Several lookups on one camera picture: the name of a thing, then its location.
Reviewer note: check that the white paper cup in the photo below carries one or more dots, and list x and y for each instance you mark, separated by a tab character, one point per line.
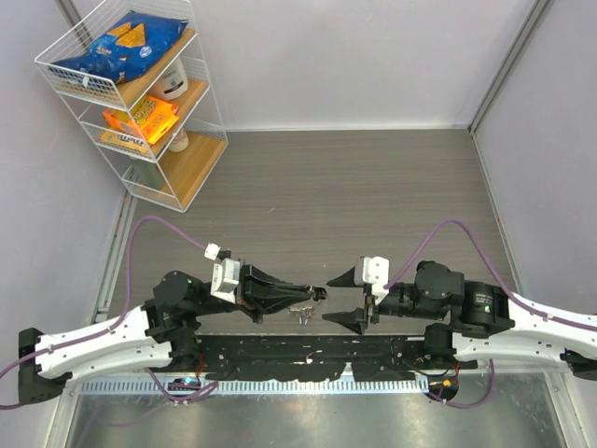
179	142

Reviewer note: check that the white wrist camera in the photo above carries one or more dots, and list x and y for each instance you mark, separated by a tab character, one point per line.
373	272
225	280

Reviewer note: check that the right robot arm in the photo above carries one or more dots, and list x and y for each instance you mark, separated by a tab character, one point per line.
471	320

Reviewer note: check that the white jar with label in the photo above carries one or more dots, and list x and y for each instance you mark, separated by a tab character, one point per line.
172	83

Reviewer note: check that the bunch of silver keys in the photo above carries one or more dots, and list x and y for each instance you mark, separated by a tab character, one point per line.
303	314

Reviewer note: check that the yellow blue snack box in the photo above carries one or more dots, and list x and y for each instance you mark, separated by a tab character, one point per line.
123	141

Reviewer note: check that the orange snack box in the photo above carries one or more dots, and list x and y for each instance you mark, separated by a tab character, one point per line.
150	118

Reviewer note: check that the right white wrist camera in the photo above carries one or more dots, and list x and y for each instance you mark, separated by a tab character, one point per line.
373	272

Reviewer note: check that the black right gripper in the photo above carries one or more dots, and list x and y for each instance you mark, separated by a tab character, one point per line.
356	319

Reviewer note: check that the white slotted cable duct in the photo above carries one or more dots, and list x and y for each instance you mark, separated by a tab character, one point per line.
345	385

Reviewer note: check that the aluminium corner frame post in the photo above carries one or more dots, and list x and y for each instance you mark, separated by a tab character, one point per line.
532	21

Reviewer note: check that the white wire shelf rack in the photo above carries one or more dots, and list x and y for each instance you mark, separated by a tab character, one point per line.
159	176

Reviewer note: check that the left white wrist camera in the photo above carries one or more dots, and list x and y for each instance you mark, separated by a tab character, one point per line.
225	280

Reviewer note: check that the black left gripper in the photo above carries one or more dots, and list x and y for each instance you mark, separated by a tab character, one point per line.
254	279

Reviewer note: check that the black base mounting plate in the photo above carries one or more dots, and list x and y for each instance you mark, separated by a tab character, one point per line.
311	358

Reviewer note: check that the blue chips bag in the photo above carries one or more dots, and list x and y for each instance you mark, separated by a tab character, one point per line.
126	51

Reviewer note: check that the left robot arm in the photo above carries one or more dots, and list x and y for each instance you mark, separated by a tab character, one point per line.
159	335

